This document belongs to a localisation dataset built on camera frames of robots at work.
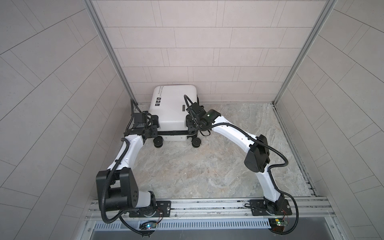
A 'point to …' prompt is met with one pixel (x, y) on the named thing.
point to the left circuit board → (148, 225)
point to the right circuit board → (278, 224)
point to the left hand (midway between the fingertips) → (156, 126)
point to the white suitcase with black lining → (168, 103)
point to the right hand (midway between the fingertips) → (189, 126)
